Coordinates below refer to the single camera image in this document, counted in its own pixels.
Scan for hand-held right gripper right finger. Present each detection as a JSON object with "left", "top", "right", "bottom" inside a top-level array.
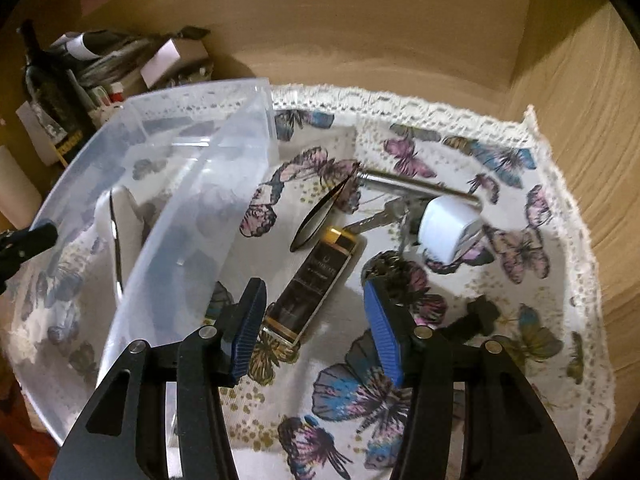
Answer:
[{"left": 363, "top": 277, "right": 576, "bottom": 480}]

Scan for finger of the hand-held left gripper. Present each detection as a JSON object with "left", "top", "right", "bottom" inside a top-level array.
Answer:
[{"left": 0, "top": 221, "right": 58, "bottom": 291}]

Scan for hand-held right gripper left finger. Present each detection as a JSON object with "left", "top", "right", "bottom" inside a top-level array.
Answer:
[{"left": 57, "top": 277, "right": 268, "bottom": 480}]

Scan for black and gold perfume bottle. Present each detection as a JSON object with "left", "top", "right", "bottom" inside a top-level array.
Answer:
[{"left": 260, "top": 225, "right": 362, "bottom": 346}]

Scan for small black object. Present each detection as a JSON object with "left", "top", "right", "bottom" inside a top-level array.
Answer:
[{"left": 440, "top": 294, "right": 501, "bottom": 346}]

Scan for white travel adapter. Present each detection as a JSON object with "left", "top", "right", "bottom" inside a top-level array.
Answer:
[{"left": 417, "top": 196, "right": 483, "bottom": 265}]

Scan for clear plastic container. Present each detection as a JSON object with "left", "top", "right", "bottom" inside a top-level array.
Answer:
[{"left": 27, "top": 77, "right": 278, "bottom": 466}]

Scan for silver metal tube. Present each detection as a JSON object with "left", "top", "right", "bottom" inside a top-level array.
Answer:
[{"left": 356, "top": 167, "right": 482, "bottom": 211}]

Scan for butterfly print lace tablecloth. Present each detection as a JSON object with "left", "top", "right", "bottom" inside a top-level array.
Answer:
[{"left": 0, "top": 82, "right": 613, "bottom": 480}]

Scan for white handheld facial device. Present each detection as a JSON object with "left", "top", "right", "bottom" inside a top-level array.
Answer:
[{"left": 95, "top": 185, "right": 151, "bottom": 306}]

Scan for white handwritten note paper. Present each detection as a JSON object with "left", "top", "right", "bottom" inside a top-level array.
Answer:
[{"left": 15, "top": 100, "right": 66, "bottom": 166}]

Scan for black tweezers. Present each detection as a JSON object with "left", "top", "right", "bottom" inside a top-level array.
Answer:
[{"left": 290, "top": 160, "right": 362, "bottom": 252}]

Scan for dark wine bottle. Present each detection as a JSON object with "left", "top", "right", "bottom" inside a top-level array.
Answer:
[{"left": 17, "top": 20, "right": 93, "bottom": 153}]

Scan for fruit print cards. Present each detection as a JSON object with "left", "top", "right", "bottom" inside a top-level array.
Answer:
[{"left": 90, "top": 82, "right": 126, "bottom": 111}]

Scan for stack of papers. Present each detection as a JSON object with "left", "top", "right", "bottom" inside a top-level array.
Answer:
[{"left": 75, "top": 45, "right": 151, "bottom": 86}]

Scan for rolled printed paper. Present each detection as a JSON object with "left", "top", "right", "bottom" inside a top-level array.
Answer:
[{"left": 52, "top": 30, "right": 146, "bottom": 61}]

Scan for small white box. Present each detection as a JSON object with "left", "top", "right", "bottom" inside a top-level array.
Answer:
[{"left": 140, "top": 37, "right": 211, "bottom": 88}]

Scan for dark brown object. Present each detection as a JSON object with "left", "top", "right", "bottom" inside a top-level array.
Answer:
[{"left": 170, "top": 25, "right": 211, "bottom": 41}]

